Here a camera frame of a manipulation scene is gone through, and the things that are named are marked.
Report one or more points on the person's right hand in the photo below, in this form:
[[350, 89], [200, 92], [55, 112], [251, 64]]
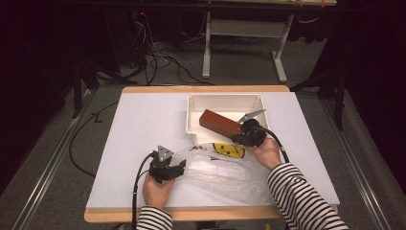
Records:
[[266, 153]]

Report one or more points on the white metal desk frame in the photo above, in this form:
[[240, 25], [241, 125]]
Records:
[[245, 28]]

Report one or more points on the person's left hand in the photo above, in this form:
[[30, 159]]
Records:
[[158, 191]]

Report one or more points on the clear plastic bag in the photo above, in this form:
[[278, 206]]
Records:
[[223, 182]]

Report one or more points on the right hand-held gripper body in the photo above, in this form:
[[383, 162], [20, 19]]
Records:
[[253, 134]]

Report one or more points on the metal floor rail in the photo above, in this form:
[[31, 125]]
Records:
[[354, 166], [48, 163]]

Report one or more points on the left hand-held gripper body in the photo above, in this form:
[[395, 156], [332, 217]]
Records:
[[161, 169]]

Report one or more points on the red-brown box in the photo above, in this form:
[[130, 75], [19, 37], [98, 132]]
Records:
[[220, 123]]

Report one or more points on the white plastic bin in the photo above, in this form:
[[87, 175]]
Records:
[[223, 105]]

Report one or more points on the black stand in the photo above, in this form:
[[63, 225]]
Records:
[[339, 96], [79, 83]]

